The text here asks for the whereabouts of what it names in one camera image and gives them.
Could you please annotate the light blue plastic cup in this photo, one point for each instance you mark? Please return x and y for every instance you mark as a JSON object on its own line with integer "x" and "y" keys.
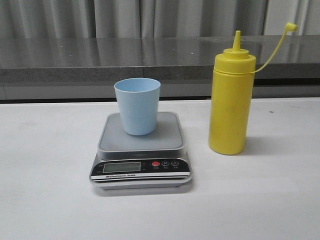
{"x": 138, "y": 102}

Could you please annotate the yellow squeeze bottle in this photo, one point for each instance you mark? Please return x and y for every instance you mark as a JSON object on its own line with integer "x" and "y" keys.
{"x": 232, "y": 88}

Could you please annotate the silver electronic kitchen scale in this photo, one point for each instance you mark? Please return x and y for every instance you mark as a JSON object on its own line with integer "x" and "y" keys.
{"x": 156, "y": 163}

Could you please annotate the grey pleated curtain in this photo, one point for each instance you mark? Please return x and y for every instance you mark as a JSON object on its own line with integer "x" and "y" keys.
{"x": 154, "y": 18}

